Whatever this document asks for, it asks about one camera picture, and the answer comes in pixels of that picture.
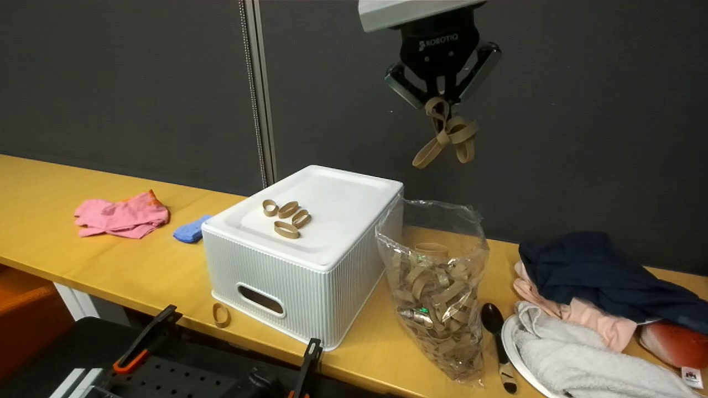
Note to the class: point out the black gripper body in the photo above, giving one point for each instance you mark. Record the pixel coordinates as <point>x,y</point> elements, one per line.
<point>438,46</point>

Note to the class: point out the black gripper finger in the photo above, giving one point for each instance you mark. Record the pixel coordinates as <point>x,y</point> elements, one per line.
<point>403,80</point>
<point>478,66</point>

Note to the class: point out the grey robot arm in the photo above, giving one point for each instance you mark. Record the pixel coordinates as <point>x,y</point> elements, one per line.
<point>411,11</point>

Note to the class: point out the clear bag of rubber bands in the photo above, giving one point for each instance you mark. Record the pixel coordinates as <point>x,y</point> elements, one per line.
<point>435,294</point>

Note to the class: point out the white upside-down plastic bin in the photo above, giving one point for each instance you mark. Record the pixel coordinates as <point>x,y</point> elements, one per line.
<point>294,278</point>

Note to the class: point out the navy blue cloth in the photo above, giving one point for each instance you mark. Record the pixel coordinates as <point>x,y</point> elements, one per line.
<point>605,273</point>

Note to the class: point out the black plastic spoon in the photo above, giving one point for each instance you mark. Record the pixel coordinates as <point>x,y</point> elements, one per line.
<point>491,319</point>

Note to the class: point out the blue wavy sponge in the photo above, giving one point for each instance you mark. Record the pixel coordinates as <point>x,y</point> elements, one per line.
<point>189,232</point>

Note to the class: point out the pale pink cloth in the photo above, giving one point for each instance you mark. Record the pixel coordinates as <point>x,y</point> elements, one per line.
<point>590,313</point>

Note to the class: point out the black orange bar clamp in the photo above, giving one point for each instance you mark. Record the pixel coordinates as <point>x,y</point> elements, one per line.
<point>311,361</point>
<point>146,334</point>

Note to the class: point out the white plate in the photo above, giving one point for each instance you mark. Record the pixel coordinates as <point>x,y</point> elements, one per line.
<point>515,363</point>

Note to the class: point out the grey knit cloth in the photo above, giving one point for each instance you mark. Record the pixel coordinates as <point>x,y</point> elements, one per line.
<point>583,361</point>

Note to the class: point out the bright pink rag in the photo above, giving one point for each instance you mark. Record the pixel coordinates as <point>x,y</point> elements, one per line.
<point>117,217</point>

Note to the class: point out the red brown leather object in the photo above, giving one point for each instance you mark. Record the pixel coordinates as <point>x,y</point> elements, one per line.
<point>675,342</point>

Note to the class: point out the black perforated cart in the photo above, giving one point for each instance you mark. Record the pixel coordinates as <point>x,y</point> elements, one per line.
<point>185,377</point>

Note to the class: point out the small white tag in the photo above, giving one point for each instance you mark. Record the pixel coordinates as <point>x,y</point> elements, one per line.
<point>690,377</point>

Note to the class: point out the white table leg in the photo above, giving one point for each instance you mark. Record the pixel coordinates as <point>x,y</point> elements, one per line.
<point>74,301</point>

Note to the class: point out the grey metal wall rail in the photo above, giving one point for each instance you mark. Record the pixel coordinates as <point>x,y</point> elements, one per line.
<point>258,88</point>

